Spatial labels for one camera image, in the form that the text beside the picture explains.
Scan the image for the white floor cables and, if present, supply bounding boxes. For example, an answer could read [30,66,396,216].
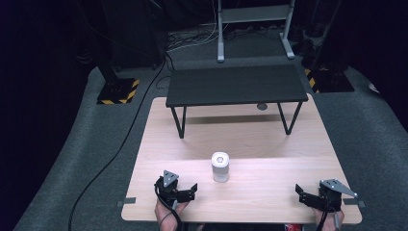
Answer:
[166,21,225,53]

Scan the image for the person's right hand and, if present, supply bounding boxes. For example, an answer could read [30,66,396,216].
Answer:
[312,207,346,231]

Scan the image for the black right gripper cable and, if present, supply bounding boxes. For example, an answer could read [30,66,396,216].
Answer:
[319,194,333,231]

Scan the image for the person's left hand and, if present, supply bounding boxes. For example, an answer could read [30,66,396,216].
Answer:
[154,199,191,231]

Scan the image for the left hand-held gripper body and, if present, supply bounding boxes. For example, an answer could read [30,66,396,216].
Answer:
[154,169,181,206]

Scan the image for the white cylindrical canister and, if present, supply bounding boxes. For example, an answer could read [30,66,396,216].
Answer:
[210,151,231,184]

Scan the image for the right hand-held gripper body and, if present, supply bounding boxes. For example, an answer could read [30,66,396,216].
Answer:
[318,178,359,213]

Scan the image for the black stand base yellow stripes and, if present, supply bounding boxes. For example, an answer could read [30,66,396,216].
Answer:
[303,66,356,94]
[96,77,140,106]

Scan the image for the grey tape strip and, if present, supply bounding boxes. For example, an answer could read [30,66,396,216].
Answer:
[116,196,137,208]
[342,197,367,209]

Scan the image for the long black floor cable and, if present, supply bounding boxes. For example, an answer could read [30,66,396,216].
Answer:
[66,57,176,231]

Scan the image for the black desk shelf riser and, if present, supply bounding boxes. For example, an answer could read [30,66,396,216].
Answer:
[165,64,310,140]

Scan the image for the grey metal stand frame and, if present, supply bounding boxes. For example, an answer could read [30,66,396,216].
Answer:
[217,0,296,64]

